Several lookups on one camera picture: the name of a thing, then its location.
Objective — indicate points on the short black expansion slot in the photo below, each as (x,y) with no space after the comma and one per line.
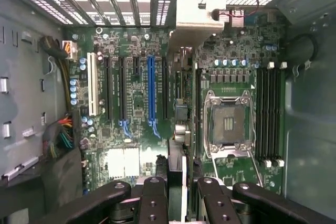
(136,65)

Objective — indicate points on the small finned heatsink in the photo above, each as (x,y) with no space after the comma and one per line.
(232,18)

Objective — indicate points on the open grey PC case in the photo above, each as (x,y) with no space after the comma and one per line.
(309,103)

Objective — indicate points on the blue expansion slot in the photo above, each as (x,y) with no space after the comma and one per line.
(151,87)

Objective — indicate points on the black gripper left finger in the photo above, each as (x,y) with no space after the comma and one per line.
(153,203)

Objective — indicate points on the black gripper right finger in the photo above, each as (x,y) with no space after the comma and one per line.
(215,203)

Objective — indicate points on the white expansion slot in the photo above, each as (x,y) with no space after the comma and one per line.
(92,85)

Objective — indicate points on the black RAM slot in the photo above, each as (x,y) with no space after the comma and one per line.
(279,113)
(273,113)
(259,113)
(266,113)

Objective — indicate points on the green motherboard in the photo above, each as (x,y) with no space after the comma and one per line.
(136,98)

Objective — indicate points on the CPU socket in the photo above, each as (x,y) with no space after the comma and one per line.
(228,121)

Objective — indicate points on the silver chipset heatsink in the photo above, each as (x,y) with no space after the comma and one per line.
(122,163)

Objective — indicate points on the black fan shroud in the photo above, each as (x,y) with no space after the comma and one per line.
(68,171)

